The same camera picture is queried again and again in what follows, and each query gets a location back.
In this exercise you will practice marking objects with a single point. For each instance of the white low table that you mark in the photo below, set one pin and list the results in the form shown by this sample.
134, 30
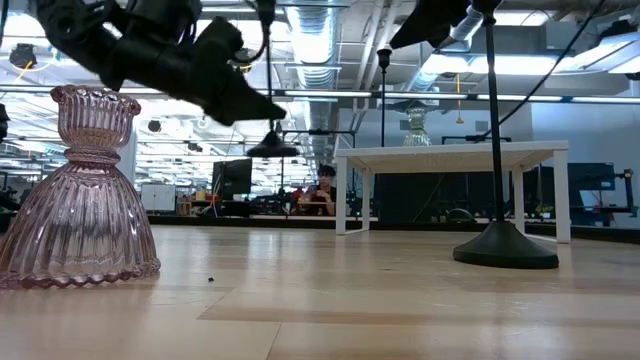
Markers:
450, 157

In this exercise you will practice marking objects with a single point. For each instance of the silver ribbed ventilation duct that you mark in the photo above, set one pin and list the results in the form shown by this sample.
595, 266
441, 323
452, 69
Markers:
312, 30

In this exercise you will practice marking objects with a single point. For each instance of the black ceiling device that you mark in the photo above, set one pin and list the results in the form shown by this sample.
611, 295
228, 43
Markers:
22, 55

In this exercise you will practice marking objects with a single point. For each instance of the person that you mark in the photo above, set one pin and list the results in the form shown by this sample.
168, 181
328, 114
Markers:
325, 192

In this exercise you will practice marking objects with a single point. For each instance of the yellow hanging pendant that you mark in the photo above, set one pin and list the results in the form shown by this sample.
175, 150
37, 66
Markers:
459, 120

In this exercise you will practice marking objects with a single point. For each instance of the pink ribbed glass candle holder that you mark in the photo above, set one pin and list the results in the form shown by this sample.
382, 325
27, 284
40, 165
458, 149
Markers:
80, 225

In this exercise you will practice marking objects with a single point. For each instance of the clear glass candle holder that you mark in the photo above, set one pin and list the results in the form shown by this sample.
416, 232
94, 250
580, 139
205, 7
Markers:
417, 135

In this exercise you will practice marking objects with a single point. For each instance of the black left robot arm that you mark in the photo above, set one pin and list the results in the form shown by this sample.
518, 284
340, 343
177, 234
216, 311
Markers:
75, 35

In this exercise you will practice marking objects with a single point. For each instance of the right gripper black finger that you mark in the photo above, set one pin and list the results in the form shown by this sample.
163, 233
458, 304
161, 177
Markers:
430, 20

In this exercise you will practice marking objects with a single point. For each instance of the white cabinet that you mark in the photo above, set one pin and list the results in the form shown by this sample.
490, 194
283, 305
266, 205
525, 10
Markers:
157, 197

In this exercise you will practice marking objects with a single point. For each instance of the black computer monitor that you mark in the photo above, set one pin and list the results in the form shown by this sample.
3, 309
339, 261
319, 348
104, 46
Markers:
232, 180

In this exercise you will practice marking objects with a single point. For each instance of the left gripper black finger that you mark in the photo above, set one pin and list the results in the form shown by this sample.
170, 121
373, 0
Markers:
240, 105

